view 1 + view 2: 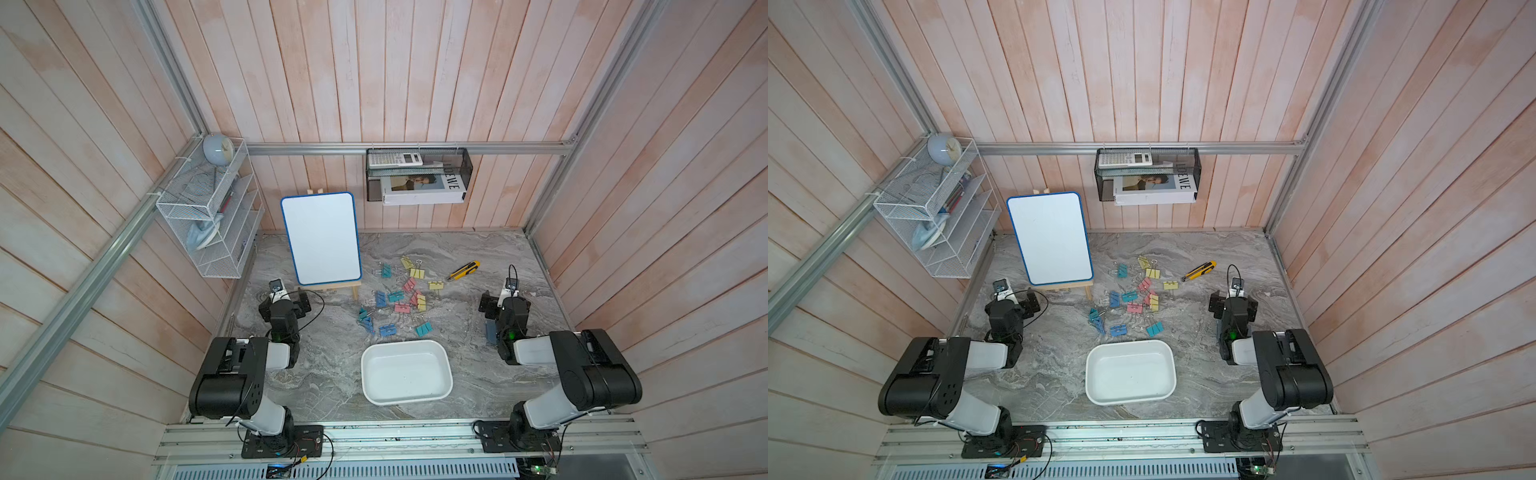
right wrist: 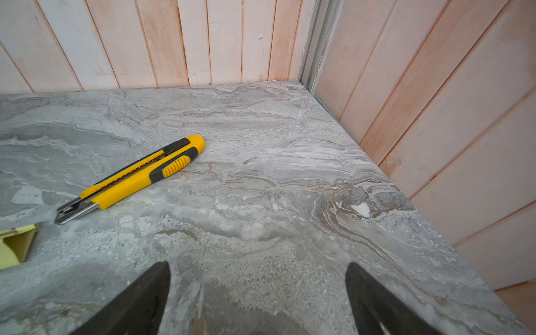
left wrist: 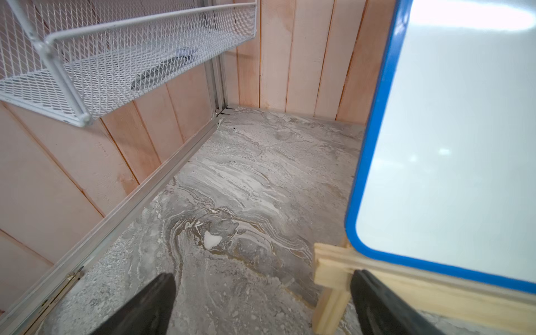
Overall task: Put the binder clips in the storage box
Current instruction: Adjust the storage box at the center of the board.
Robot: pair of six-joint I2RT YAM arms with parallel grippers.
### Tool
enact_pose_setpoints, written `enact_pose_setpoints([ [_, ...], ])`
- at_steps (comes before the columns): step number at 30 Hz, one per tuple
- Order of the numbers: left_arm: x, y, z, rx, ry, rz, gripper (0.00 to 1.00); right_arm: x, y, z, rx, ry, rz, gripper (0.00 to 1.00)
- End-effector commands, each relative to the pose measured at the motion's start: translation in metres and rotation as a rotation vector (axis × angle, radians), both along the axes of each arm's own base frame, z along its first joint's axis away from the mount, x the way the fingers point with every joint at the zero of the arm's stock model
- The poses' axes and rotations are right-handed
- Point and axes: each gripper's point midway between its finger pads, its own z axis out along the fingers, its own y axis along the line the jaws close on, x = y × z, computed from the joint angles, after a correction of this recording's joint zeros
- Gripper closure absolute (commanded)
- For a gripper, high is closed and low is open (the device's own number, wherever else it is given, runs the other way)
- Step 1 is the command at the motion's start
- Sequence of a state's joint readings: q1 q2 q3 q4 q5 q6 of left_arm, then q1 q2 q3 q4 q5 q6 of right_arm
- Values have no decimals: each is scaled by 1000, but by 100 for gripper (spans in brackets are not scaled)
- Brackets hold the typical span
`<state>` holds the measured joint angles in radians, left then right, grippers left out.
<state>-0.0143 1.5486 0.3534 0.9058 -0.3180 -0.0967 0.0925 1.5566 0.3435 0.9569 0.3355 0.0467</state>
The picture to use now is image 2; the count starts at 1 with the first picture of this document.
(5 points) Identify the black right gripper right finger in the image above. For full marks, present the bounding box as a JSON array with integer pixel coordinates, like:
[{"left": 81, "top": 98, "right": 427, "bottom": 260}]
[{"left": 345, "top": 262, "right": 440, "bottom": 334}]

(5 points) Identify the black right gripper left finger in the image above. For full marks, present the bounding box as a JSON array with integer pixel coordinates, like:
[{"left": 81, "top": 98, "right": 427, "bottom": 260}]
[{"left": 72, "top": 262, "right": 171, "bottom": 334}]

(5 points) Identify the yellow binder clip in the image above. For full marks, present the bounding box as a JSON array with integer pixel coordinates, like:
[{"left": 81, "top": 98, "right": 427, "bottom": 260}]
[{"left": 0, "top": 224, "right": 38, "bottom": 270}]

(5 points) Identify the yellow black utility knife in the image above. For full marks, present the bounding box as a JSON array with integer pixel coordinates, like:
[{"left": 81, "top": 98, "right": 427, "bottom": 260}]
[{"left": 54, "top": 135, "right": 205, "bottom": 225}]

